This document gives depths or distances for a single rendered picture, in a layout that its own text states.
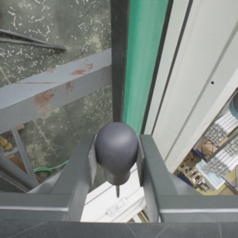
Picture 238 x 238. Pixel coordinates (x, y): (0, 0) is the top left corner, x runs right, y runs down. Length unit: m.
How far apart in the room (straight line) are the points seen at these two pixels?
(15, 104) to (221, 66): 0.20
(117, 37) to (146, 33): 0.03
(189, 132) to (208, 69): 0.10
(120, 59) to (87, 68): 0.04
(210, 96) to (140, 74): 0.08
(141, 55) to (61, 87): 0.09
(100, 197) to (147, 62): 0.32
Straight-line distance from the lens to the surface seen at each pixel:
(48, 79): 0.21
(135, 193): 0.43
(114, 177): 0.17
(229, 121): 4.66
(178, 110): 0.25
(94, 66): 0.21
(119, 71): 0.20
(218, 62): 0.20
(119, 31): 0.18
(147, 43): 0.18
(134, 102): 0.22
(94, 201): 0.43
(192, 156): 6.56
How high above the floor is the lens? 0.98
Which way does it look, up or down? 29 degrees down
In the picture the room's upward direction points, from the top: 139 degrees clockwise
